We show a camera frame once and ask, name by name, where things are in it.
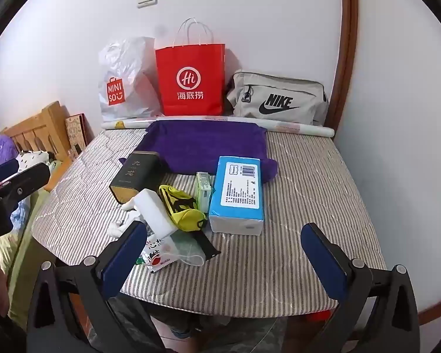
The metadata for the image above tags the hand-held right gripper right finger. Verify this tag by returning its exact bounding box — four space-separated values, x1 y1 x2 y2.
300 222 421 353

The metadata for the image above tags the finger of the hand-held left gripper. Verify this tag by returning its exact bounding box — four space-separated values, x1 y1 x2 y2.
0 158 20 189
0 162 51 202

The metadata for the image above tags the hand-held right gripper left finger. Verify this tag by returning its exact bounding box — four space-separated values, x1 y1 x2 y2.
26 220 158 353

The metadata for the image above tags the printed snack packet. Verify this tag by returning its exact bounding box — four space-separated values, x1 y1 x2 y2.
134 232 176 274

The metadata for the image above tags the white sponge block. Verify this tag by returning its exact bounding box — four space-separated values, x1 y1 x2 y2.
134 188 181 236

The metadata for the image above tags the yellow mesh pouch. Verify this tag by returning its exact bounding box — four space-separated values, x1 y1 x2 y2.
159 184 221 260

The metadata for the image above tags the purple plush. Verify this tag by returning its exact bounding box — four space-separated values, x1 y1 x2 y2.
0 134 18 170

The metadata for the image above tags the white spotted plush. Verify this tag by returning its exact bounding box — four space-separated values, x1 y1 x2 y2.
16 150 53 172

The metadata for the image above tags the green bed sheet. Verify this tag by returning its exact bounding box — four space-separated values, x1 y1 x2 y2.
0 191 49 325

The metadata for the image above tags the wooden headboard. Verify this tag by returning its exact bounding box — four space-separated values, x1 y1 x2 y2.
0 101 75 163

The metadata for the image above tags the black tea tin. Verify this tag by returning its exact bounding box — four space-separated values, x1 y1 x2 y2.
109 151 166 205

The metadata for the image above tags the small green packet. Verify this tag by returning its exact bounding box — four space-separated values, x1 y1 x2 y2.
195 171 216 214

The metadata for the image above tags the blue tissue pack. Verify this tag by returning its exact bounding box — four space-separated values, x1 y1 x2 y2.
208 155 265 236

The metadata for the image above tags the rolled white paper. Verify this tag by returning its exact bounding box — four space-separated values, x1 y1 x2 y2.
101 115 335 138

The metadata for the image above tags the purple towel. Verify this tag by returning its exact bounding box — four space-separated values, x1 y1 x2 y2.
118 119 279 185

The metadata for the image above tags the white plastic bag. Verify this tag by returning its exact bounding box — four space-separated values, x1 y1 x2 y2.
98 36 163 122

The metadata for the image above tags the grey waist bag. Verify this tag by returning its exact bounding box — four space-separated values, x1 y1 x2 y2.
225 70 330 126

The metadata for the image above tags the red paper bag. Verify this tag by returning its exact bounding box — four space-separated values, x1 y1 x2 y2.
154 17 227 117

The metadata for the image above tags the brown printed frame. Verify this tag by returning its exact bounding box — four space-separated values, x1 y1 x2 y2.
65 114 95 152

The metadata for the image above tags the brown wooden door frame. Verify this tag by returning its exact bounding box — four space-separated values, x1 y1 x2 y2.
323 0 360 133

